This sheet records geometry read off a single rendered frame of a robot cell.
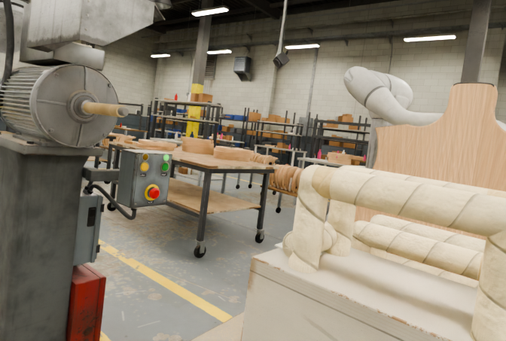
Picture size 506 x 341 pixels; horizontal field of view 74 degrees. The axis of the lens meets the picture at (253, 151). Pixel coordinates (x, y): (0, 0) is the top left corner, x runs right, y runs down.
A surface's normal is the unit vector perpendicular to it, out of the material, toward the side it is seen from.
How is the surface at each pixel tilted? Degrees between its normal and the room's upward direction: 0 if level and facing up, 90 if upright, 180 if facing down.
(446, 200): 64
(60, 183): 90
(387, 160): 90
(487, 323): 90
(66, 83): 84
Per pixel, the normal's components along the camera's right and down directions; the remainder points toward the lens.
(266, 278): -0.62, -0.04
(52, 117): 0.69, 0.18
